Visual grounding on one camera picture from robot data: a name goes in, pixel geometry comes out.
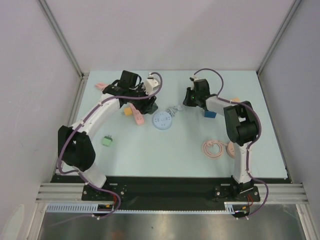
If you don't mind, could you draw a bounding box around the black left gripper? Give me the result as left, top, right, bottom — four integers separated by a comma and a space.
128, 83, 156, 115

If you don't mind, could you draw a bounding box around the light green USB charger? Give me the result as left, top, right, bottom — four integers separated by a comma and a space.
101, 135, 113, 147

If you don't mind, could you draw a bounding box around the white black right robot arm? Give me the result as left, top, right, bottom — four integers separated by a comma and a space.
183, 77, 261, 201

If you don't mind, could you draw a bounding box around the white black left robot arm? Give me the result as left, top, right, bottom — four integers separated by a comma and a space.
57, 70, 163, 200

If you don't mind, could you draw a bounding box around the yellow plug adapter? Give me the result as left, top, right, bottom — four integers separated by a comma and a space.
122, 107, 133, 117

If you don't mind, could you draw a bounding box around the pink power strip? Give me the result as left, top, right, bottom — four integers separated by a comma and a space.
130, 103, 145, 126

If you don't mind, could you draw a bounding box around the light blue round socket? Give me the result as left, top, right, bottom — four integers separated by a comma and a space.
152, 111, 173, 131

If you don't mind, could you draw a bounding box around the blue cube socket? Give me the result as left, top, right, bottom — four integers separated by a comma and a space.
203, 110, 217, 119

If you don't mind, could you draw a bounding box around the pink round socket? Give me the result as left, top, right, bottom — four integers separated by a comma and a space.
226, 141, 235, 159

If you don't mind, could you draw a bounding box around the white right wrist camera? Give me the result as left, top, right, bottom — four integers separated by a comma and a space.
189, 74, 200, 83

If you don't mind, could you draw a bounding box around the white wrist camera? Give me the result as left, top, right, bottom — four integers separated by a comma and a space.
189, 74, 200, 83
144, 72, 160, 96

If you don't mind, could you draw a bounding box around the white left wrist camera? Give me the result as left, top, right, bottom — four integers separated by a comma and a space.
144, 72, 160, 96

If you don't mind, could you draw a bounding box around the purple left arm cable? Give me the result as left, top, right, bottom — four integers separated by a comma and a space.
56, 71, 164, 224

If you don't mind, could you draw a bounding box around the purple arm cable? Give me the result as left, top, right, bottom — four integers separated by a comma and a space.
192, 68, 270, 221
56, 71, 164, 224

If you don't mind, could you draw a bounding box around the pink coiled cable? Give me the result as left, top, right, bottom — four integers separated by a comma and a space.
201, 139, 224, 160

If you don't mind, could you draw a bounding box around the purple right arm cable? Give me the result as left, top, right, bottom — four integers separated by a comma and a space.
192, 68, 270, 221

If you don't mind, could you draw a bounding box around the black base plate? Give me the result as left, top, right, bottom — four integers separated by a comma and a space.
49, 174, 293, 210

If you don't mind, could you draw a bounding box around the aluminium frame rail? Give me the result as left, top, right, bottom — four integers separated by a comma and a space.
36, 183, 308, 204

